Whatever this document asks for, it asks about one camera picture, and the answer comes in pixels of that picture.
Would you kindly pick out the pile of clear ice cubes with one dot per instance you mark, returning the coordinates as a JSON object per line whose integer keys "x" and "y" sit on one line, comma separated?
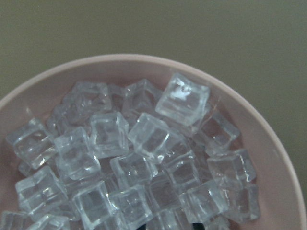
{"x": 121, "y": 158}

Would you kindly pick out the pink bowl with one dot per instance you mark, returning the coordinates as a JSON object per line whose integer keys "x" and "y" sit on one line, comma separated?
{"x": 280, "y": 197}

